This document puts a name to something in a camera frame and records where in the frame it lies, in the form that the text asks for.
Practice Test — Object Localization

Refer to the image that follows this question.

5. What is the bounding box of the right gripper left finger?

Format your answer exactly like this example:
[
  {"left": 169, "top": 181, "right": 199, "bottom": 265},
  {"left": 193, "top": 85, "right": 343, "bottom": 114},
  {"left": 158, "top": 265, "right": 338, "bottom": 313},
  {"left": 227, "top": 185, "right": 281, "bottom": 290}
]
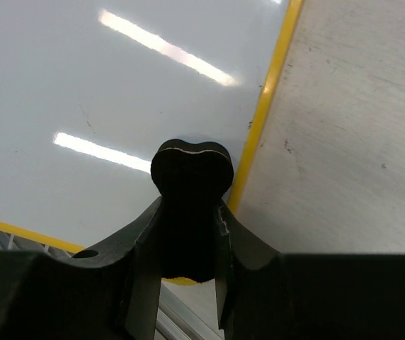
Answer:
[{"left": 0, "top": 200, "right": 163, "bottom": 339}]

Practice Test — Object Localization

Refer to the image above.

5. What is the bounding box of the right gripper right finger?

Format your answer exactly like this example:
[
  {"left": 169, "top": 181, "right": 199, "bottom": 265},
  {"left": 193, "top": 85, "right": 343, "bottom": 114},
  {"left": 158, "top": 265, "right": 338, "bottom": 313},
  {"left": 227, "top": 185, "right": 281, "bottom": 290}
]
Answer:
[{"left": 213, "top": 204, "right": 405, "bottom": 339}]

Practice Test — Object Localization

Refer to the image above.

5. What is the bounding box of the black bone-shaped eraser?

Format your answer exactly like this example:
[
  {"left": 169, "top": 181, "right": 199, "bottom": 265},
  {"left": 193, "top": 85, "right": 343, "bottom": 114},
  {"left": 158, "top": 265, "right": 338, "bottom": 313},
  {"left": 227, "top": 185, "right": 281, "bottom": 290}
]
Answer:
[{"left": 151, "top": 139, "right": 234, "bottom": 283}]

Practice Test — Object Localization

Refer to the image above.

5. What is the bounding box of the yellow framed whiteboard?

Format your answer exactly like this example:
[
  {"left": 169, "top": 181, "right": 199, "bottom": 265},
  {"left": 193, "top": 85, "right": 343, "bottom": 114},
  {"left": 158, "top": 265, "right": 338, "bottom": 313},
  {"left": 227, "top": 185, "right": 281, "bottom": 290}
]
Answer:
[{"left": 0, "top": 1, "right": 302, "bottom": 255}]

